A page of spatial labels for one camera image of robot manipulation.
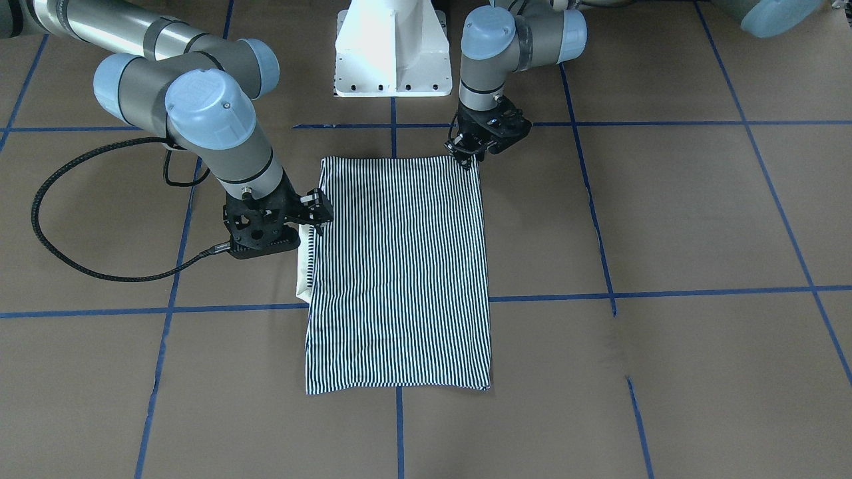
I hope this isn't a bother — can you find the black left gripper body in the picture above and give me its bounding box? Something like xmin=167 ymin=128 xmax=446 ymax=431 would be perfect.
xmin=445 ymin=96 xmax=533 ymax=159

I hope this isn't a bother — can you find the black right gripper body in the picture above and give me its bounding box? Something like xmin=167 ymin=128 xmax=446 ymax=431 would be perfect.
xmin=223 ymin=176 xmax=313 ymax=259

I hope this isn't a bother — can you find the navy white striped polo shirt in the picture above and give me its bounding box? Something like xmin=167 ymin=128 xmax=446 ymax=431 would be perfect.
xmin=296 ymin=156 xmax=492 ymax=395

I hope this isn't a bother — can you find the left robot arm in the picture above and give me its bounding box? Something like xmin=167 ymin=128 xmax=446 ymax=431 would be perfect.
xmin=444 ymin=1 xmax=827 ymax=170

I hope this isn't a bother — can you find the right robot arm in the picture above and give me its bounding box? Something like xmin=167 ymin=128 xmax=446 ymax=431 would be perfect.
xmin=2 ymin=1 xmax=333 ymax=259

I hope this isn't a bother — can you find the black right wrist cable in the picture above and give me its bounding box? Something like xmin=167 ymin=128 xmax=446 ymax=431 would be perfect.
xmin=31 ymin=136 xmax=234 ymax=283

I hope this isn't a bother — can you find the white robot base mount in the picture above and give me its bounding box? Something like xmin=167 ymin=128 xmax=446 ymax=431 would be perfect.
xmin=333 ymin=1 xmax=453 ymax=98

